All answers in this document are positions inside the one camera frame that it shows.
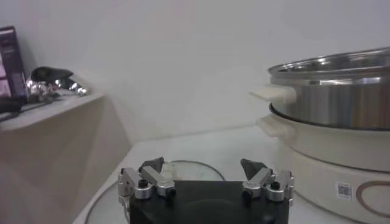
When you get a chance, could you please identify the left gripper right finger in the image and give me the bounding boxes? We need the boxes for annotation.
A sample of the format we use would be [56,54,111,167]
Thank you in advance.
[239,158,296,208]

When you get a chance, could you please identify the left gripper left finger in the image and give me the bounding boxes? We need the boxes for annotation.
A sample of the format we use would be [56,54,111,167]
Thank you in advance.
[118,156,177,223]

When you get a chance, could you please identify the round glass pot lid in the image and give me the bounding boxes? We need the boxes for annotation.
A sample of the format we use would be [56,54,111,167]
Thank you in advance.
[84,159,226,224]

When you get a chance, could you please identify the stainless steel steamer pot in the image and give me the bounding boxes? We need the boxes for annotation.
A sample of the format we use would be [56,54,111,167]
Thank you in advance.
[249,46,390,130]

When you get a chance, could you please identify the cream electric cooker base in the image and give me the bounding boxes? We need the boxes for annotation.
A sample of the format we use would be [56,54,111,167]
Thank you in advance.
[255,114,390,224]

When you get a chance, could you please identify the white side table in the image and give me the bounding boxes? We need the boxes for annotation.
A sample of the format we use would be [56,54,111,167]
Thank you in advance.
[0,93,132,224]

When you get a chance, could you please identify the chrome and black gadget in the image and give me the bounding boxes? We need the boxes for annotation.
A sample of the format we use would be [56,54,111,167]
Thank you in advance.
[26,66,89,103]

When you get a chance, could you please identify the black laptop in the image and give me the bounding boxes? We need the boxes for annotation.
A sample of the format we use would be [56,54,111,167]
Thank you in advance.
[0,26,28,104]

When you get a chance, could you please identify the black hub cable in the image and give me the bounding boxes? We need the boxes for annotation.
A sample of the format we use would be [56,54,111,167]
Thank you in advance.
[0,99,57,122]

